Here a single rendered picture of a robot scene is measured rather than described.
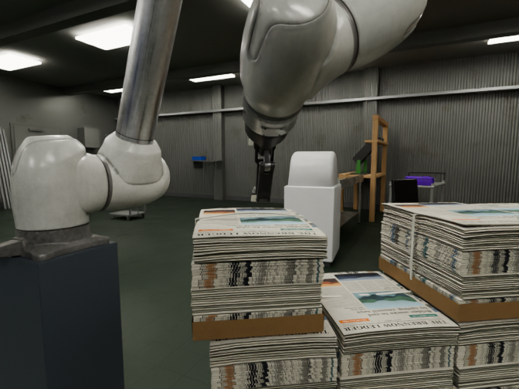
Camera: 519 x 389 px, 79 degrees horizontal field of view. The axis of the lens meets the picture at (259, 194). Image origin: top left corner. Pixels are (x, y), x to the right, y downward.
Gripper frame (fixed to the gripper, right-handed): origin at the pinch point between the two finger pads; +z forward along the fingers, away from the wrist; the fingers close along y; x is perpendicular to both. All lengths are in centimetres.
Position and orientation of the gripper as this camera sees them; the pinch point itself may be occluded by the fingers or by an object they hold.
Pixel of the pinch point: (256, 169)
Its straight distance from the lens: 69.9
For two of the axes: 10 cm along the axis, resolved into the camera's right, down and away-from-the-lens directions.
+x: 9.9, -0.1, 1.2
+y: 0.6, 9.4, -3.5
